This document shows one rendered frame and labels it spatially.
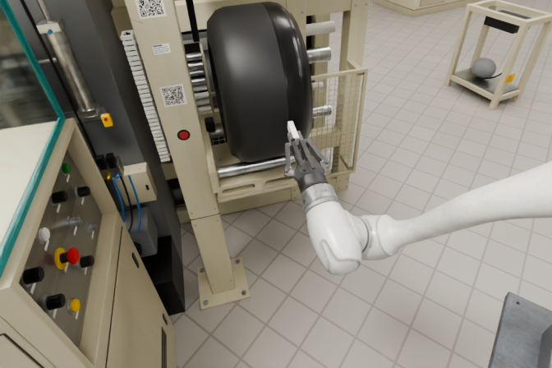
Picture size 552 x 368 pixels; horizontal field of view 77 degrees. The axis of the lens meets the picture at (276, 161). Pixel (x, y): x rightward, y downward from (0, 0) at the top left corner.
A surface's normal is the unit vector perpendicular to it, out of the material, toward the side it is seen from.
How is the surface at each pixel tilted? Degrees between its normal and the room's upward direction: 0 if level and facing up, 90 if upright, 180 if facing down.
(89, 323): 0
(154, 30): 90
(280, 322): 0
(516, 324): 0
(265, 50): 43
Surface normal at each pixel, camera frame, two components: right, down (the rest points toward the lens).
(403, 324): -0.04, -0.78
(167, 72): 0.25, 0.60
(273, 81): 0.20, 0.17
